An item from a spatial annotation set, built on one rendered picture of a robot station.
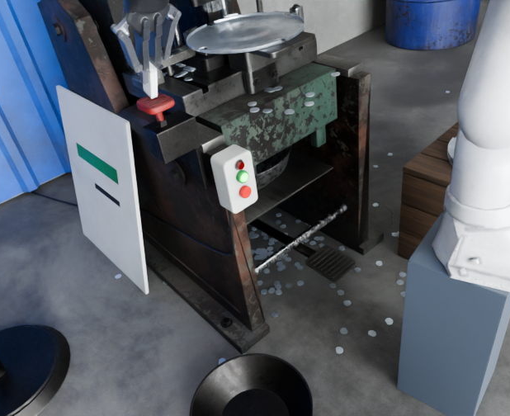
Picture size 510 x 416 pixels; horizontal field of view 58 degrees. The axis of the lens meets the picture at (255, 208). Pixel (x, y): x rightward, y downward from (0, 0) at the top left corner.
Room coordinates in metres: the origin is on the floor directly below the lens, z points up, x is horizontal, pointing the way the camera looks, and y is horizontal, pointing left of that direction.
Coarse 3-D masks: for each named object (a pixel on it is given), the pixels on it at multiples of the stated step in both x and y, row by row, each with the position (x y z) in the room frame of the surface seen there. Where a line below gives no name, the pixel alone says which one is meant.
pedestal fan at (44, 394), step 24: (0, 336) 1.01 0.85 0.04; (24, 336) 0.99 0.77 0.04; (48, 336) 0.97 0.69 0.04; (0, 360) 0.91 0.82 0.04; (24, 360) 0.90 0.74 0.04; (48, 360) 0.88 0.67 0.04; (0, 384) 0.83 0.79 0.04; (24, 384) 0.81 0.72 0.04; (48, 384) 0.80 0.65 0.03; (0, 408) 0.75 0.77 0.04; (24, 408) 0.74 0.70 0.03
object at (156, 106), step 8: (160, 96) 0.90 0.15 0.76; (168, 96) 0.89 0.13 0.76; (136, 104) 0.89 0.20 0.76; (144, 104) 0.87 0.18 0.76; (152, 104) 0.86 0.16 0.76; (160, 104) 0.86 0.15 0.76; (168, 104) 0.86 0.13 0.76; (152, 112) 0.85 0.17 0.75; (160, 112) 0.85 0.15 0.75; (160, 120) 0.88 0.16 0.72
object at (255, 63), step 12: (300, 36) 1.06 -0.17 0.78; (312, 36) 1.05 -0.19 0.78; (276, 48) 1.01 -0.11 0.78; (288, 48) 1.01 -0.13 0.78; (240, 60) 1.11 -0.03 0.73; (252, 60) 1.10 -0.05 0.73; (264, 60) 1.12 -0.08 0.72; (252, 72) 1.10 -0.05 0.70; (264, 72) 1.12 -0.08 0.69; (276, 72) 1.13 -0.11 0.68; (252, 84) 1.09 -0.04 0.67; (264, 84) 1.11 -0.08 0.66
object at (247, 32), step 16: (240, 16) 1.30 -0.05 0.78; (256, 16) 1.29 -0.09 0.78; (272, 16) 1.26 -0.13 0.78; (288, 16) 1.24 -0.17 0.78; (192, 32) 1.22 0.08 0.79; (208, 32) 1.21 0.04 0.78; (224, 32) 1.16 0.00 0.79; (240, 32) 1.14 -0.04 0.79; (256, 32) 1.12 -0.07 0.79; (272, 32) 1.12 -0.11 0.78; (288, 32) 1.10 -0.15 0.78; (192, 48) 1.09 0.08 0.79; (208, 48) 1.08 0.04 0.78; (224, 48) 1.06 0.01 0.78; (240, 48) 1.04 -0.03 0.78; (256, 48) 1.02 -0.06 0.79
